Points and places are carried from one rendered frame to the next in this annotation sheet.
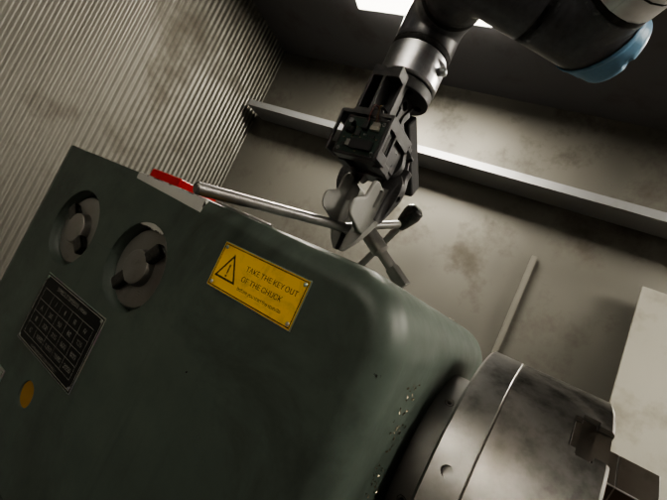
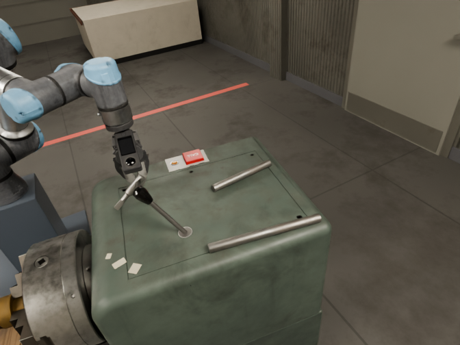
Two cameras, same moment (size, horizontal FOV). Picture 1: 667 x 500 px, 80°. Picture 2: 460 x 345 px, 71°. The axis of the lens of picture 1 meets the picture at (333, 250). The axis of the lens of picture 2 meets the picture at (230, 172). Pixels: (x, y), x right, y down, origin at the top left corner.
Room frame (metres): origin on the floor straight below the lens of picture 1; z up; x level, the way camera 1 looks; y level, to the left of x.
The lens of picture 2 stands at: (1.19, -0.37, 1.85)
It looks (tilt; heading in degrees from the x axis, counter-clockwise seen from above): 37 degrees down; 133
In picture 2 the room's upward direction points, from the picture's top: 7 degrees counter-clockwise
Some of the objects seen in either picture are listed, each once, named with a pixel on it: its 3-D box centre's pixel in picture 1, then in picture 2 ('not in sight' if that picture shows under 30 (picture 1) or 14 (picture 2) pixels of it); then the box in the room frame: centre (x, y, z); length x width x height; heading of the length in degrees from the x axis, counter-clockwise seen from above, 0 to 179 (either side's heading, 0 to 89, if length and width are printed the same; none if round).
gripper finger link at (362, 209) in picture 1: (358, 214); (129, 172); (0.46, -0.01, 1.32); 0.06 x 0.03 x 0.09; 148
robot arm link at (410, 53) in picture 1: (412, 75); (115, 113); (0.47, 0.00, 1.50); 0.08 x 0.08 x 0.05
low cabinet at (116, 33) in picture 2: not in sight; (135, 25); (-5.06, 3.95, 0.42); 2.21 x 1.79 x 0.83; 67
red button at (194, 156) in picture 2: (182, 189); (193, 157); (0.50, 0.20, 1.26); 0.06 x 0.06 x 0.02; 58
